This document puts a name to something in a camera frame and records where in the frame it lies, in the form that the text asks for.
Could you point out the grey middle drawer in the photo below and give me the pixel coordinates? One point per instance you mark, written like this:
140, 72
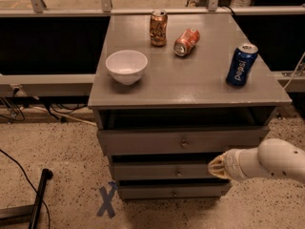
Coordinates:
164, 170

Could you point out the gold brown drink can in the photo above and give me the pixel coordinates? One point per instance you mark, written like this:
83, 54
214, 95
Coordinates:
158, 26

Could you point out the orange soda can lying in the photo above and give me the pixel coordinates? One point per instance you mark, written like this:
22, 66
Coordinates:
186, 41

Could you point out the grey wooden drawer cabinet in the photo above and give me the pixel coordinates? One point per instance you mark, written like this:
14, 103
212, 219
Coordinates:
181, 91

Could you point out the grey top drawer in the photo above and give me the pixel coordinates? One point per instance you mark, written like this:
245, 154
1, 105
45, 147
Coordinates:
179, 140

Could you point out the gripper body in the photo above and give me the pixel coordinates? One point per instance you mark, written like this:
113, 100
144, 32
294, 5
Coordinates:
233, 165

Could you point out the blue tape cross mark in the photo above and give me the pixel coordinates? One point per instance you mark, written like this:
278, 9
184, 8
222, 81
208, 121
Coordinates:
107, 197

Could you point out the white bowl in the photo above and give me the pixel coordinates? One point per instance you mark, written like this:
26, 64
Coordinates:
126, 67

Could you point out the black metal stand leg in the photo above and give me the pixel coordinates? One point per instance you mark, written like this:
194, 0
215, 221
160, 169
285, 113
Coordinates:
27, 213

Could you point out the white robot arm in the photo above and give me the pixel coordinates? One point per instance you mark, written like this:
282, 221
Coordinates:
273, 158

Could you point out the grey drawer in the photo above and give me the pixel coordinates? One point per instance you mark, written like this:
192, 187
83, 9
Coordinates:
164, 170
179, 140
199, 190

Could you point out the grey bottom drawer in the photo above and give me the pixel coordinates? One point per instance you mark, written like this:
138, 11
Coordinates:
199, 190

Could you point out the blue pepsi can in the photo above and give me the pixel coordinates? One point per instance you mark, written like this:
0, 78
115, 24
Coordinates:
242, 61

